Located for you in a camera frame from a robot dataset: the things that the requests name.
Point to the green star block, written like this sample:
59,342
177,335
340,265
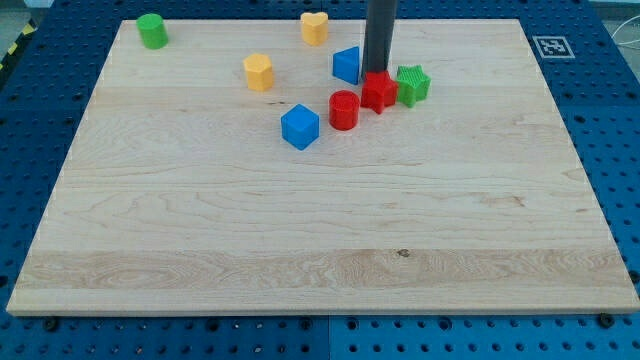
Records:
413,85

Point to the red star block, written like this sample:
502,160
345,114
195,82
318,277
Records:
378,92

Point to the blue cube block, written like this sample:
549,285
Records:
300,126

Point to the red cylinder block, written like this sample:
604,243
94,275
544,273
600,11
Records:
343,110

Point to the light wooden board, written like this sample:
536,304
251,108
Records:
179,196

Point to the blue triangle block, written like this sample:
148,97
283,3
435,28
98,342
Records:
346,65

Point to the yellow hexagon block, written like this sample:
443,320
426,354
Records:
259,72

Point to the yellow heart block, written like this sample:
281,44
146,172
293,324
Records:
314,28

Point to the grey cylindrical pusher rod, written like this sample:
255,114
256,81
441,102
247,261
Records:
379,27

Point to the green cylinder block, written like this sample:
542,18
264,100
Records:
152,31

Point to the white fiducial marker tag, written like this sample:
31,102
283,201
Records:
553,47

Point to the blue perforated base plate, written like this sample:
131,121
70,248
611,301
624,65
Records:
56,68

